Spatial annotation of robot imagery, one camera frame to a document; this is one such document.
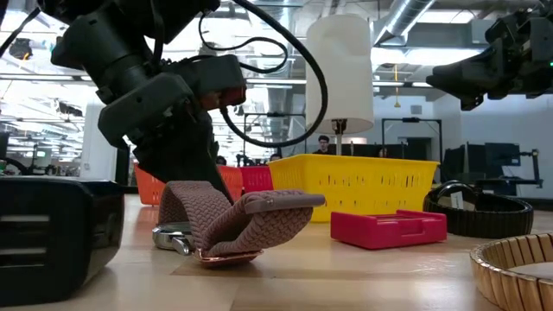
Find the yellow plastic basket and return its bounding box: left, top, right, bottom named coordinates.
left=267, top=154, right=441, bottom=224

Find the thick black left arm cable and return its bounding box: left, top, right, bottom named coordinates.
left=219, top=0, right=329, bottom=149

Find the glossy black box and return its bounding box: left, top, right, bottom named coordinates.
left=0, top=175, right=125, bottom=307

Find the pink braided watch band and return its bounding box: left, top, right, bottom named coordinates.
left=157, top=180, right=326, bottom=268

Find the black metal frame stand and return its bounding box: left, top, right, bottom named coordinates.
left=381, top=117, right=443, bottom=169
left=243, top=111, right=308, bottom=168

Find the white pillar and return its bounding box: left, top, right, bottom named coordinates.
left=79, top=102, right=118, bottom=182

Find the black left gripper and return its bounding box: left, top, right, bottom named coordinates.
left=97, top=72, right=235, bottom=204

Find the black ceiling cable reel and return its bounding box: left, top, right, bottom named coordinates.
left=8, top=37, right=34, bottom=60

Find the white shade table lamp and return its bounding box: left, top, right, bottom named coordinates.
left=305, top=13, right=375, bottom=156

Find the red plastic card box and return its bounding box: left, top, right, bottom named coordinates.
left=330, top=209, right=448, bottom=251

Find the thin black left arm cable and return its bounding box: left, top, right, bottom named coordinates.
left=197, top=10, right=289, bottom=75

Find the orange plastic basket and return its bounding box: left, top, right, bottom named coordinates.
left=133, top=163, right=244, bottom=206

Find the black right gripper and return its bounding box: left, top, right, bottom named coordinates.
left=425, top=8, right=553, bottom=111

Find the red plastic basket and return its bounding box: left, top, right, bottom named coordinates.
left=239, top=165, right=274, bottom=194

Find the slanted silver air duct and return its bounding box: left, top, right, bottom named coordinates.
left=373, top=0, right=435, bottom=47

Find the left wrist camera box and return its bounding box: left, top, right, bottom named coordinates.
left=172, top=54, right=248, bottom=110

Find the silver watch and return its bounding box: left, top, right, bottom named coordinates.
left=151, top=222, right=195, bottom=256

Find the black ribbed watch band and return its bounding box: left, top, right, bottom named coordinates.
left=423, top=180, right=535, bottom=239

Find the black cabinet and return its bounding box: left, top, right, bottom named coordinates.
left=115, top=145, right=130, bottom=187

